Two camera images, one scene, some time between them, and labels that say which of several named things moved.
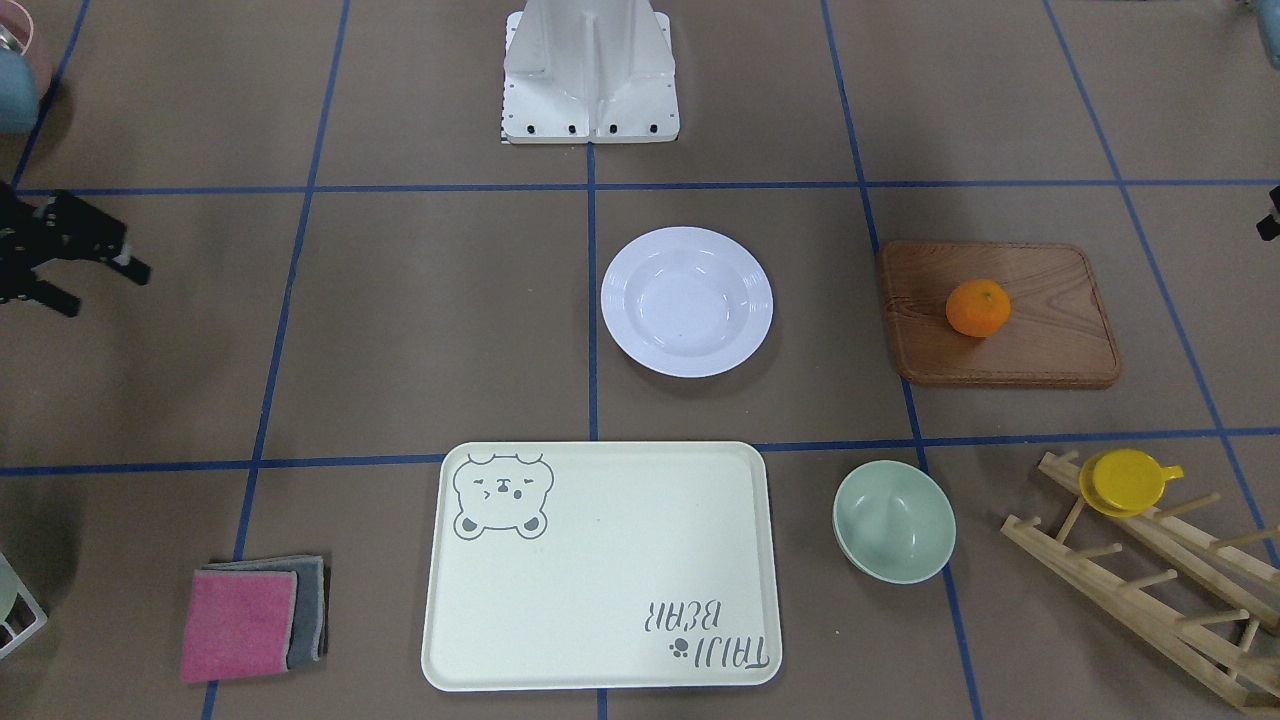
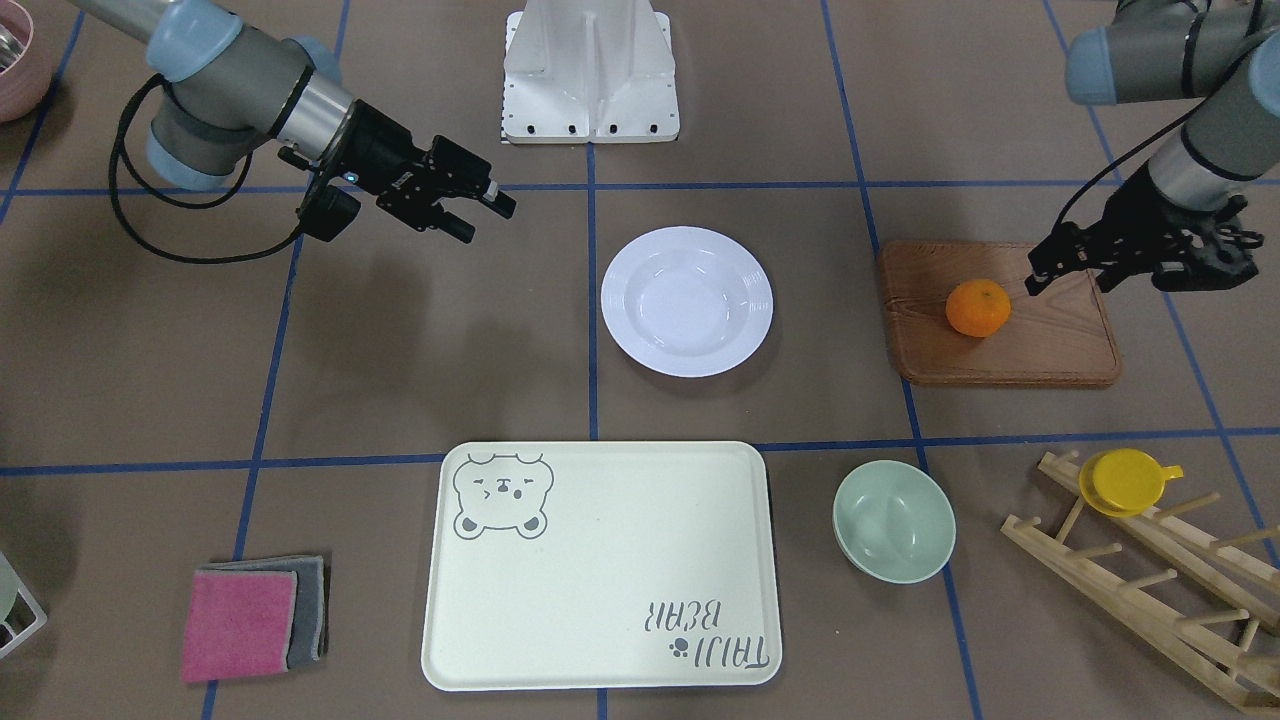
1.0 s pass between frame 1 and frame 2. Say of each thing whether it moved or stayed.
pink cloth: stayed
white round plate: stayed
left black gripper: moved
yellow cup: stayed
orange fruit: stayed
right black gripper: moved
